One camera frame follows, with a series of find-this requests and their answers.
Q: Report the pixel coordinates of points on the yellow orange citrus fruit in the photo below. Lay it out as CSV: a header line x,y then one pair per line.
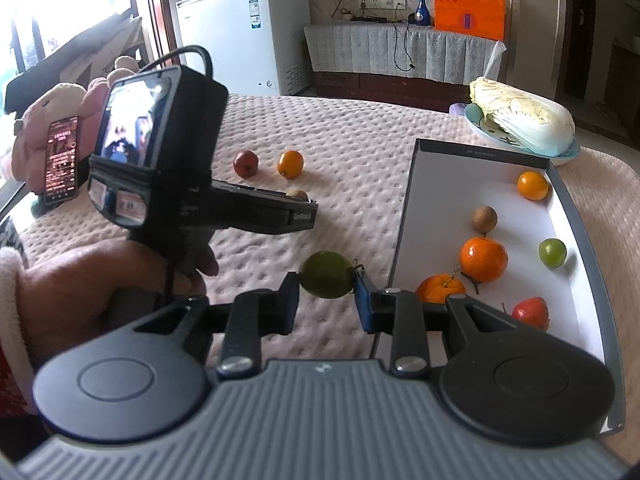
x,y
533,186

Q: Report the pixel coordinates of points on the green lime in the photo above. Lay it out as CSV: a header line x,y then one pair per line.
x,y
552,253
328,274

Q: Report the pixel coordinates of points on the napa cabbage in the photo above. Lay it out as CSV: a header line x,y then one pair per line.
x,y
543,125

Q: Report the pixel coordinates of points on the white wall power socket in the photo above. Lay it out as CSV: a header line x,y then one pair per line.
x,y
392,5

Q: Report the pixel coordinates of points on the white shallow cardboard box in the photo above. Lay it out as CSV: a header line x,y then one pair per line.
x,y
504,225

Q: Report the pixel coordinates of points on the small orange citrus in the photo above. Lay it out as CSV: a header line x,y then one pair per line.
x,y
290,164

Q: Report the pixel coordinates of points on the brown kiwi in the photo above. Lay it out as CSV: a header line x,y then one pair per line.
x,y
297,193
484,219

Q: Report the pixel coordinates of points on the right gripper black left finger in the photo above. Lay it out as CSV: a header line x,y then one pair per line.
x,y
253,315

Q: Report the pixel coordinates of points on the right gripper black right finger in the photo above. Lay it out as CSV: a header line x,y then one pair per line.
x,y
399,322

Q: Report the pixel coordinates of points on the small red apple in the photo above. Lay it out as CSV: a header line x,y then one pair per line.
x,y
532,311

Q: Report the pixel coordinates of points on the black smartphone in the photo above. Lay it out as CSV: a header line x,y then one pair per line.
x,y
60,175

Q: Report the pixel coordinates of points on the pink quilted table cover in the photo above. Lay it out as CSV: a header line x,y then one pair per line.
x,y
358,157

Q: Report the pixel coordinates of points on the orange paper bag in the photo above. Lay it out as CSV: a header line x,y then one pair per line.
x,y
481,18

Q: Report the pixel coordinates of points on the cabinet with white cloth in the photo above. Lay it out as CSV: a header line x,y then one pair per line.
x,y
403,64

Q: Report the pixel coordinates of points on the large orange tangerine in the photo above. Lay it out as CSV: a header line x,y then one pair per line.
x,y
436,288

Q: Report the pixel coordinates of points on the white chest freezer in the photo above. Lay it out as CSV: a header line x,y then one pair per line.
x,y
258,47

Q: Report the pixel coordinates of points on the orange tangerine with stem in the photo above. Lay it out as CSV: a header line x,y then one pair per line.
x,y
481,261

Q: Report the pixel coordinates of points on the light blue plate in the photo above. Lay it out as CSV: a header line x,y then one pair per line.
x,y
499,138

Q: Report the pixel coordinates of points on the dark red apple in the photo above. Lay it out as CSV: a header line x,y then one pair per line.
x,y
246,164

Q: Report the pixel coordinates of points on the person's left hand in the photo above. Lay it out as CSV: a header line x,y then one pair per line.
x,y
60,303

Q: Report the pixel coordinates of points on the blue glass bottle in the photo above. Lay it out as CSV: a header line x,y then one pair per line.
x,y
422,15

